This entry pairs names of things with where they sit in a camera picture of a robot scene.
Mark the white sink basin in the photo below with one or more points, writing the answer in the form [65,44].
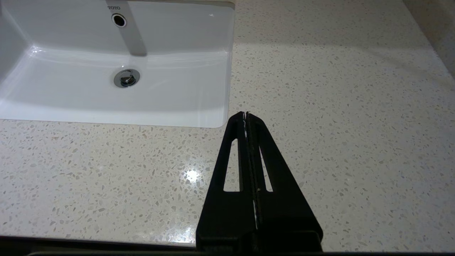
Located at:
[71,96]

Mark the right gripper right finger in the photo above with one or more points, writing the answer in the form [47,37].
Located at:
[291,220]

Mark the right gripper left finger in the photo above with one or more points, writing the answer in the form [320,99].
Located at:
[217,220]

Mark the chrome drain plug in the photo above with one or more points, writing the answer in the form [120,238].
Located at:
[127,78]

